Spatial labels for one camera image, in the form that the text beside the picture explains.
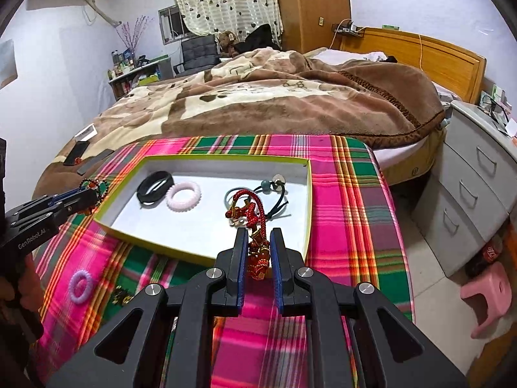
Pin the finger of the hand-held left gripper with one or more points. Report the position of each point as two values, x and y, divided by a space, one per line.
64 198
87 204

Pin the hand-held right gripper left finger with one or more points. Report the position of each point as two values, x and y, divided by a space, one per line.
240 275

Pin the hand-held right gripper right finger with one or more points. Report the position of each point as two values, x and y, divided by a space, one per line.
276 275

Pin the black wrist band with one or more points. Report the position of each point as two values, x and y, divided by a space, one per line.
141 194

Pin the yellow cardboard box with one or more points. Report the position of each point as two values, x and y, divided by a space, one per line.
194 226

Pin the person's left hand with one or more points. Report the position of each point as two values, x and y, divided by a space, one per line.
30 279

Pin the dark flat card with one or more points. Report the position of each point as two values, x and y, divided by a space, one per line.
95 161

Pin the black phone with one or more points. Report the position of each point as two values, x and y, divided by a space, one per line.
76 153

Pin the white flat box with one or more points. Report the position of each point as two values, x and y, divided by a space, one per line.
80 133

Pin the pink green plaid cloth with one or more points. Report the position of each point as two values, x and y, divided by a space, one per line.
343 210

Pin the white desk with bottles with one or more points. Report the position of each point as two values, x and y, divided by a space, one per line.
137 72

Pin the brown patterned blanket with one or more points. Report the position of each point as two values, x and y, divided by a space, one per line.
282 109

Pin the bed mattress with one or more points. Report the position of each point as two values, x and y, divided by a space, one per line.
408 161

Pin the purple flower branches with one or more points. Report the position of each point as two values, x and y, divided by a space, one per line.
131 34

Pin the black chair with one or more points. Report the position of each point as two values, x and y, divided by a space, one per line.
198 54

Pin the white wrapped pipe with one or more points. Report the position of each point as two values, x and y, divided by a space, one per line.
101 12

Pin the window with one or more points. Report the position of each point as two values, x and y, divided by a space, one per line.
171 24

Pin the pink plastic stool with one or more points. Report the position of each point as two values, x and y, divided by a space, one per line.
484 291

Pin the red soda bottles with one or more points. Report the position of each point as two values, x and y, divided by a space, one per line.
486 256

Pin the grey nightstand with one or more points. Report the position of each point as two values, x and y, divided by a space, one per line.
464 178

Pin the brown teddy bear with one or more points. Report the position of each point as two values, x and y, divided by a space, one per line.
227 44

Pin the white pillow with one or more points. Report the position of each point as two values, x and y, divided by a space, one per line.
351 56

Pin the black clothing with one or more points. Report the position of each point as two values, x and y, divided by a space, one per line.
258 38

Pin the heart print curtain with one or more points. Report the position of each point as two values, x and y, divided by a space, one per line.
226 4

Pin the wooden bed headboard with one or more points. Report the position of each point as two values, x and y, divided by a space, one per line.
444 64

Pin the wooden wardrobe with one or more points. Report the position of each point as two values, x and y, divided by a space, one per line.
311 8

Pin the clutter on nightstand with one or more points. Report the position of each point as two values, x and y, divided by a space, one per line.
496 105

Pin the wall shelf with power strip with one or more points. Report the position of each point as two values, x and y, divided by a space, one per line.
347 30

